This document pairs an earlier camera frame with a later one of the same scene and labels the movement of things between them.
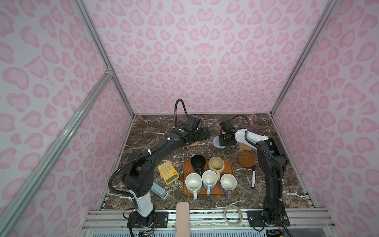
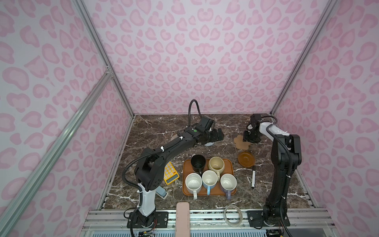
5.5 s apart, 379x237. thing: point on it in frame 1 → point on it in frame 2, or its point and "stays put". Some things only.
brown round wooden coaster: [246, 159] stays put
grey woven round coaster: [216, 143] → [209, 144]
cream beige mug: [217, 164] stays put
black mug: [198, 162] stays put
